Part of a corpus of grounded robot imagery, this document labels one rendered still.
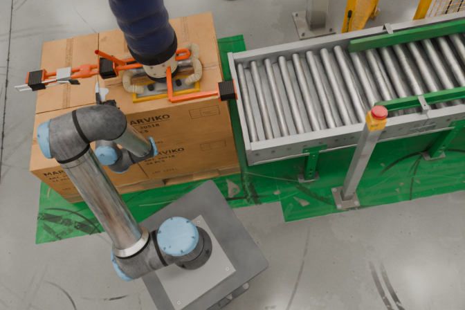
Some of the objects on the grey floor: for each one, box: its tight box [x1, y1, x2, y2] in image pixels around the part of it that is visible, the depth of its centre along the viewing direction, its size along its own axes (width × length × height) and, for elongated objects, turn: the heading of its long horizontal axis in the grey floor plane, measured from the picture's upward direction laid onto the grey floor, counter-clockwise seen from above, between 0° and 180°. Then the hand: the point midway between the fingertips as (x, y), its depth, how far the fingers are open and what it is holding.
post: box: [339, 111, 388, 202], centre depth 223 cm, size 7×7×100 cm
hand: (102, 90), depth 192 cm, fingers open, 14 cm apart
